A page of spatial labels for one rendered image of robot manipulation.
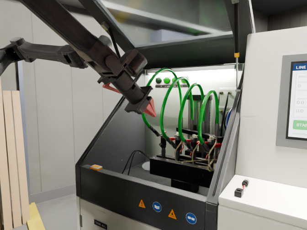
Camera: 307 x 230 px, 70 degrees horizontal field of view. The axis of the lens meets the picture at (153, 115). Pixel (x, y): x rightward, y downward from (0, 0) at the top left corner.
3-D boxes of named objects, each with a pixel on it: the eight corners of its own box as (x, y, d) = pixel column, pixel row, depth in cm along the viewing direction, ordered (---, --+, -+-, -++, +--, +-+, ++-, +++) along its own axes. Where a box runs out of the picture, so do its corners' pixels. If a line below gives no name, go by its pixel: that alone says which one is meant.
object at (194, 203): (81, 198, 106) (80, 166, 105) (88, 194, 110) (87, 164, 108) (203, 247, 73) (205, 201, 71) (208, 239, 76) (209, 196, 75)
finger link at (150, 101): (164, 111, 75) (149, 92, 70) (155, 128, 72) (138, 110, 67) (151, 111, 80) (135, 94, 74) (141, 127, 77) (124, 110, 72)
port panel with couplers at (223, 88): (214, 138, 119) (215, 81, 116) (215, 137, 122) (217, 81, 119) (239, 141, 112) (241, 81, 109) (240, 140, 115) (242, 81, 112)
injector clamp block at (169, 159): (149, 187, 109) (149, 157, 108) (160, 180, 118) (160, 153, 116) (217, 206, 91) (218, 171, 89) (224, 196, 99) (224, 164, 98)
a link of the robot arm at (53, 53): (22, 62, 104) (5, 41, 97) (31, 55, 107) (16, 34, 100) (83, 73, 83) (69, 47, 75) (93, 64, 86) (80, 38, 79)
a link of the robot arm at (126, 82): (103, 79, 66) (113, 79, 61) (117, 63, 68) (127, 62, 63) (119, 94, 70) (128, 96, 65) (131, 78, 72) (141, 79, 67)
